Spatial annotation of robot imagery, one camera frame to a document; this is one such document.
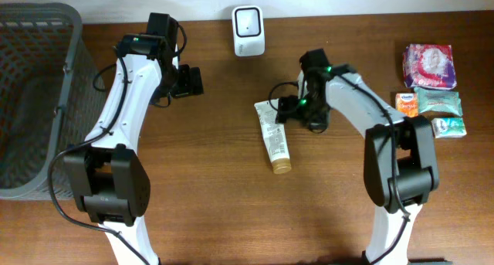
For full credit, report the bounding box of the white barcode scanner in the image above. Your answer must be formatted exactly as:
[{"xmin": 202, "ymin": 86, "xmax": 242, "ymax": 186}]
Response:
[{"xmin": 232, "ymin": 5, "xmax": 266, "ymax": 57}]

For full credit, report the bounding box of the grey plastic basket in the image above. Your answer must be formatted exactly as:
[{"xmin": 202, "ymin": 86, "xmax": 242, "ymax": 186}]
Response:
[{"xmin": 1, "ymin": 3, "xmax": 106, "ymax": 200}]

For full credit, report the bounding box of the small orange box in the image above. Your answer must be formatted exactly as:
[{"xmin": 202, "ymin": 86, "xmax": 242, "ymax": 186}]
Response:
[{"xmin": 395, "ymin": 93, "xmax": 418, "ymax": 117}]

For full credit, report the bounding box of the green wet wipes pack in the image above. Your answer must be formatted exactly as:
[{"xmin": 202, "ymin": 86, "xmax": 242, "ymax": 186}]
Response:
[{"xmin": 414, "ymin": 87, "xmax": 463, "ymax": 117}]

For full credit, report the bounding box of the red purple tissue pack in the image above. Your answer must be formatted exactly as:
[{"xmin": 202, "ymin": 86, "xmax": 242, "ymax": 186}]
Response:
[{"xmin": 402, "ymin": 44, "xmax": 457, "ymax": 90}]

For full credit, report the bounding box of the small teal tissue pack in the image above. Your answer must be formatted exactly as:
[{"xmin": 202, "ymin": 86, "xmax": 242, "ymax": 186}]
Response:
[{"xmin": 431, "ymin": 117, "xmax": 467, "ymax": 138}]

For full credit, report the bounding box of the white cream tube gold cap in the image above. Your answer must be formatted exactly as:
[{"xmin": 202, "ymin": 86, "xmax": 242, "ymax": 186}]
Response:
[{"xmin": 254, "ymin": 99, "xmax": 292, "ymax": 175}]

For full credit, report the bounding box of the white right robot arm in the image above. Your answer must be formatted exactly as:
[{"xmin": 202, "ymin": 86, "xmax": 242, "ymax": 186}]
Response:
[{"xmin": 274, "ymin": 49, "xmax": 439, "ymax": 264}]

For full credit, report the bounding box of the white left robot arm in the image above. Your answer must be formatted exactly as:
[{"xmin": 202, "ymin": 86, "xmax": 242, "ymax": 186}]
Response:
[{"xmin": 57, "ymin": 12, "xmax": 204, "ymax": 264}]

